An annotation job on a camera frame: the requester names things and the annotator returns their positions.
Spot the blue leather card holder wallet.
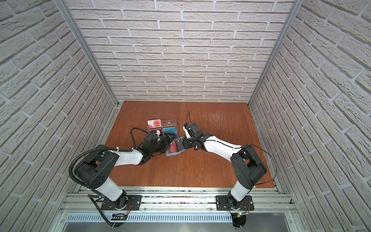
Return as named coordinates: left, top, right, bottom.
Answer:
left=165, top=136, right=186, bottom=157

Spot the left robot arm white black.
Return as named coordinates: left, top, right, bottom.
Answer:
left=69, top=132, right=172, bottom=208

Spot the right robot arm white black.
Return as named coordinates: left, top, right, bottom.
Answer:
left=183, top=123, right=267, bottom=208

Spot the red black cards stack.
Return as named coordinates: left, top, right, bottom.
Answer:
left=149, top=128, right=161, bottom=134

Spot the red card in wallet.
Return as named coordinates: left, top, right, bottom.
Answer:
left=168, top=141, right=178, bottom=154

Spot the red white card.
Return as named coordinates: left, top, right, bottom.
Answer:
left=147, top=119, right=162, bottom=130

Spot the teal blue cards stack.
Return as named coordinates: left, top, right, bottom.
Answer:
left=163, top=127, right=178, bottom=140

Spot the clear acrylic card organizer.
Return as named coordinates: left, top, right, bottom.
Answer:
left=147, top=119, right=178, bottom=140

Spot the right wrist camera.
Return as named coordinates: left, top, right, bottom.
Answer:
left=183, top=126, right=191, bottom=139

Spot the right thin black cable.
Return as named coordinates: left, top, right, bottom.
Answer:
left=186, top=111, right=277, bottom=186

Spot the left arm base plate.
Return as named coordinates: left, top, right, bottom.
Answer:
left=101, top=195, right=142, bottom=211

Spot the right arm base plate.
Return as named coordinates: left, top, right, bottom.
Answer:
left=215, top=195, right=255, bottom=212

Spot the left black corrugated cable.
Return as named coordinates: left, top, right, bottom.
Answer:
left=68, top=127, right=150, bottom=228

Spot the aluminium rail frame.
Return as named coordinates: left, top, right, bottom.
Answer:
left=60, top=187, right=297, bottom=213

